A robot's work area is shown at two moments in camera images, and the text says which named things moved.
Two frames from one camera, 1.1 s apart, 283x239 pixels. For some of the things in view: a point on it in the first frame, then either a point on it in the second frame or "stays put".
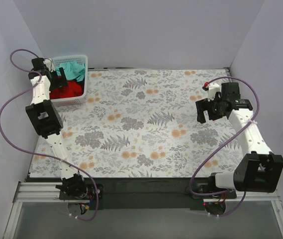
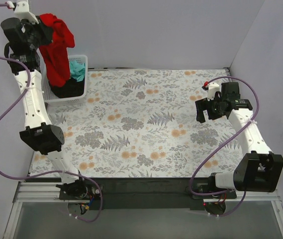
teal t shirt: x=72 y=70 stays put
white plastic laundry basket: x=81 y=59 stays put
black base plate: x=150 y=193 stays put
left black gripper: x=58 y=81 -> x=43 y=32
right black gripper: x=208 y=109 stays put
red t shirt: x=72 y=88 -> x=54 y=55
